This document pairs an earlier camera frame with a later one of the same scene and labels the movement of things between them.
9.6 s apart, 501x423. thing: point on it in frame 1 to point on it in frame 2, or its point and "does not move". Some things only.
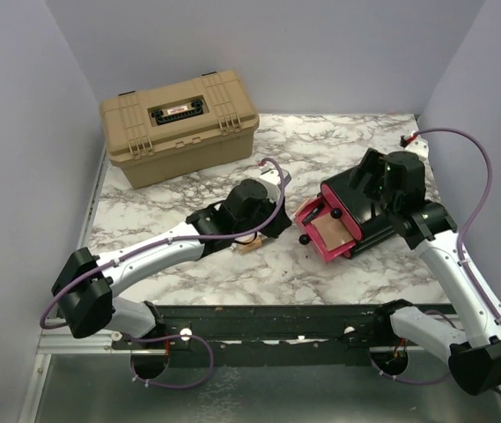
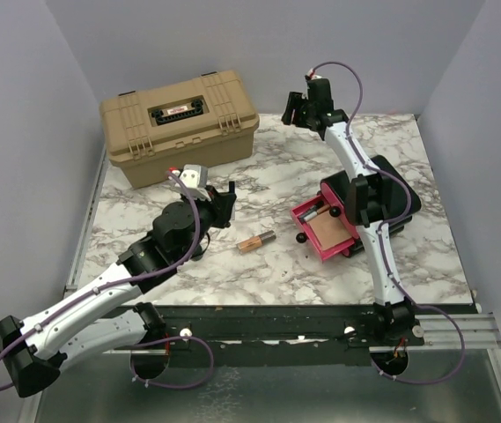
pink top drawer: [338, 211] does not move
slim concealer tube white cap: [303, 204] to [313, 214]
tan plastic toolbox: [177, 128] does not move
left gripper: [282, 224] to [220, 205]
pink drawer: [325, 231] does not move
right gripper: [374, 162] to [293, 101]
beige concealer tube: [254, 245] does not move
